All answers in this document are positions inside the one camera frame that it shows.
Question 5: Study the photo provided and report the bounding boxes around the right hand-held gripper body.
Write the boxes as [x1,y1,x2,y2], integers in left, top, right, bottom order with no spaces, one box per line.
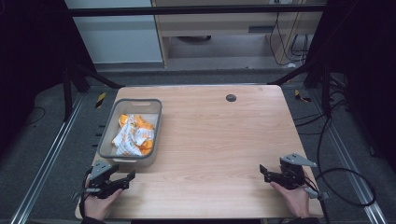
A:
[277,152,331,201]

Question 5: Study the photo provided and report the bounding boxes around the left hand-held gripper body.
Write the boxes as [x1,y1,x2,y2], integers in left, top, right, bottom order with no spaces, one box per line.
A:
[72,160,129,200]

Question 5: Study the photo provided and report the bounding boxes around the person's right hand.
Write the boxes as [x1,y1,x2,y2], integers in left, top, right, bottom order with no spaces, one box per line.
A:
[269,181,312,219]

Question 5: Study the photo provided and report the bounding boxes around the person's left hand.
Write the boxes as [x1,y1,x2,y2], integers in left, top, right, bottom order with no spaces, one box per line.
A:
[83,174,124,222]

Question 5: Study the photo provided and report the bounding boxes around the gray plastic bin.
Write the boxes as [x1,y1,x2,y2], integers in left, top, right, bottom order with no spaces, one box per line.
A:
[96,98,163,168]

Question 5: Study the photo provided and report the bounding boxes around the orange and white crumpled cloth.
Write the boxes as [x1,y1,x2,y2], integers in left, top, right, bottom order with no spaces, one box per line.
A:
[111,113,156,157]

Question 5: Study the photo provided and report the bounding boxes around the yellow black tape marker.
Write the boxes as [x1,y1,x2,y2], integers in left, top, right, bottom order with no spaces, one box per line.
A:
[293,89,312,104]
[94,91,107,109]

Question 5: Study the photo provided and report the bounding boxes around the black metal stand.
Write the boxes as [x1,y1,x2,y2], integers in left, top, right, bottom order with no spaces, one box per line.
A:
[268,61,333,119]
[61,61,125,123]

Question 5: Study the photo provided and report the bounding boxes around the dark curtain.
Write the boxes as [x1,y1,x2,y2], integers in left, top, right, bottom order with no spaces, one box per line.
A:
[305,0,396,174]
[0,0,96,159]

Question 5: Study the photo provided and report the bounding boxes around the white cabinet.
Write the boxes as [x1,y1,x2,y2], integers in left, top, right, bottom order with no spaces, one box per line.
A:
[64,0,164,65]

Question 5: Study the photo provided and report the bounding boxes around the black horizontal bar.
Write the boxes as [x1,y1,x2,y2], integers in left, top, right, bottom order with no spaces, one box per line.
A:
[67,5,327,18]

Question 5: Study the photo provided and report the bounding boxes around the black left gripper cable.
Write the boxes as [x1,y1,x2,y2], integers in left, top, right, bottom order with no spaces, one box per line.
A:
[78,167,95,218]

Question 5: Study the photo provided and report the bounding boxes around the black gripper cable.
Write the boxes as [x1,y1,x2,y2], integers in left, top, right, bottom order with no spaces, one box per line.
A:
[78,167,95,218]
[304,115,377,224]

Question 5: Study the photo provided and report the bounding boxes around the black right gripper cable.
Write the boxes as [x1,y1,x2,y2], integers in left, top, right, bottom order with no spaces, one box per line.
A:
[304,115,377,224]

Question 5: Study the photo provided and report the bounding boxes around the silver metal floor rail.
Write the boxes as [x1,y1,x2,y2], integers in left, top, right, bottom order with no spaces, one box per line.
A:
[9,93,86,224]
[307,89,389,224]

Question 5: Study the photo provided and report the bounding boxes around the black floor cables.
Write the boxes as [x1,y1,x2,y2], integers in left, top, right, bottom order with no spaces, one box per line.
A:
[293,89,355,136]

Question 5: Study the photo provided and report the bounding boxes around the thin black floor cable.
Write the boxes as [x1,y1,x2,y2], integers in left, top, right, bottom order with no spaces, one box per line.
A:
[23,105,47,127]

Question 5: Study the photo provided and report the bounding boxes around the black hanging cables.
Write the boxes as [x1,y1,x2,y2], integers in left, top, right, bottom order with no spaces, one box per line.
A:
[268,11,310,67]

